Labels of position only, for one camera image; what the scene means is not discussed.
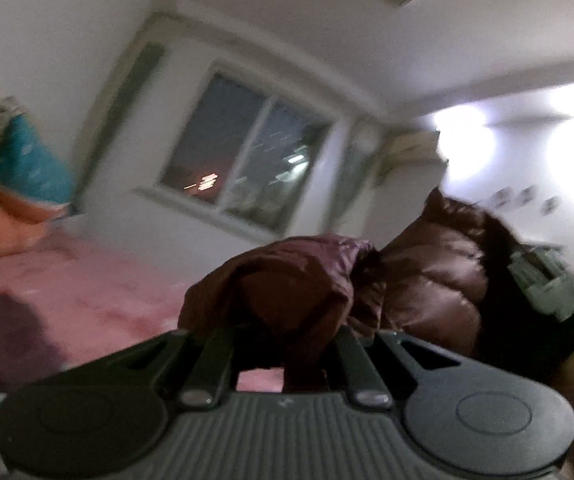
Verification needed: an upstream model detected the white framed window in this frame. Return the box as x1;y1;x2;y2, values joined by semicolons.
134;60;343;236

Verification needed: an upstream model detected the bright wall lamp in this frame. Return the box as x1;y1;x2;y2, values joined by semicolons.
429;104;500;163

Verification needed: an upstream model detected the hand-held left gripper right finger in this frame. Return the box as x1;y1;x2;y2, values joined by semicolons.
323;326;489;407

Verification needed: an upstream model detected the maroon puffer jacket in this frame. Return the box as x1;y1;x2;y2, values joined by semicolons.
177;187;574;394

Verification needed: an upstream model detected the wall air conditioner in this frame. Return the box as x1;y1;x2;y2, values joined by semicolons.
376;131;444;177

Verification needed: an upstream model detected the pink printed blanket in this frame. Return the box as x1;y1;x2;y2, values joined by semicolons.
0;232;288;397

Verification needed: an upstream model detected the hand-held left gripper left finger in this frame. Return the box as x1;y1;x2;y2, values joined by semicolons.
74;326;249;409

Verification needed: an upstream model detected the teal and orange quilt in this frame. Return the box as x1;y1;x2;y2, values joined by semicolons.
0;110;75;263

